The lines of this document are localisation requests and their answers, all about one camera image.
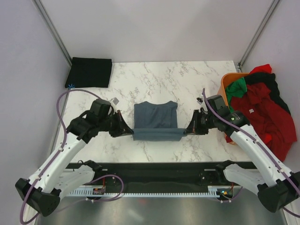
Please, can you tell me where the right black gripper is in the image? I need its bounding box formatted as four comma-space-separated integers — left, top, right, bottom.
184, 109, 218, 135

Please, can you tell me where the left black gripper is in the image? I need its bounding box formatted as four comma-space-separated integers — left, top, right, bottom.
98, 110, 133, 137

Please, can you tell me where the blue-grey t shirt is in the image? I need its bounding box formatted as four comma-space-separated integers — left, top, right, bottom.
133, 101, 185, 142

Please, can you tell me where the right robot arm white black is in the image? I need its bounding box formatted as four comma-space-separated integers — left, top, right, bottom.
184, 95, 300, 212

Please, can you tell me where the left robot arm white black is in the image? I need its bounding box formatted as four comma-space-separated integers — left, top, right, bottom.
15, 98, 133, 217

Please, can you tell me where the orange plastic basket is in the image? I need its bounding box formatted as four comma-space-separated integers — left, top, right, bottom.
216, 72, 249, 145

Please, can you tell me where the green t shirt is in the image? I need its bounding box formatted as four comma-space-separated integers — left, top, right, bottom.
225, 77, 247, 112

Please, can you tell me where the folded black t shirt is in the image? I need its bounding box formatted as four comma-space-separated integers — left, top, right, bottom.
65, 57, 113, 89

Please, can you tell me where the red t shirt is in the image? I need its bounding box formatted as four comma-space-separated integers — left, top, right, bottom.
231, 64, 297, 161

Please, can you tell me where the black t shirt in basket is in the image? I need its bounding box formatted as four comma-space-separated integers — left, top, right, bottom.
244, 72, 291, 114

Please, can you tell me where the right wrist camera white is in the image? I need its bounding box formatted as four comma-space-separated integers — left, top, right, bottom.
196, 96, 205, 105

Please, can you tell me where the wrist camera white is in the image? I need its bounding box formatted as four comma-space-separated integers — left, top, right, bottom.
110, 97, 119, 105
196, 96, 205, 105

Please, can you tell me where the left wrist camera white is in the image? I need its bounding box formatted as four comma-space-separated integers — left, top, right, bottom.
110, 97, 119, 105

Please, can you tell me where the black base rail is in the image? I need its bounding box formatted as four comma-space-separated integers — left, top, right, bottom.
94, 160, 233, 193

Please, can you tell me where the white slotted cable duct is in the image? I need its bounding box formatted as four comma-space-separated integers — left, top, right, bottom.
67, 186, 240, 198

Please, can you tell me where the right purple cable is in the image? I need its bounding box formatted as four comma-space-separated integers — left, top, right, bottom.
202, 88, 300, 216

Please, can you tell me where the purple cable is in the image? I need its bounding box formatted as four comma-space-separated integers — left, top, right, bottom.
202, 88, 300, 216
20, 89, 125, 225

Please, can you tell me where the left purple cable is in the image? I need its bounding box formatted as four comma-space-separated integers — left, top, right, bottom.
20, 89, 125, 225

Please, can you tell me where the left aluminium frame post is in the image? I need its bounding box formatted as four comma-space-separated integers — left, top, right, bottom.
32, 0, 72, 66

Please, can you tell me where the aluminium frame post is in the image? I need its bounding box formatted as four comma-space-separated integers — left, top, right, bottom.
32, 0, 72, 66
234, 0, 281, 71

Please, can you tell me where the right aluminium frame post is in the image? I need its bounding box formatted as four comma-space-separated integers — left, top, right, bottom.
234, 0, 281, 71

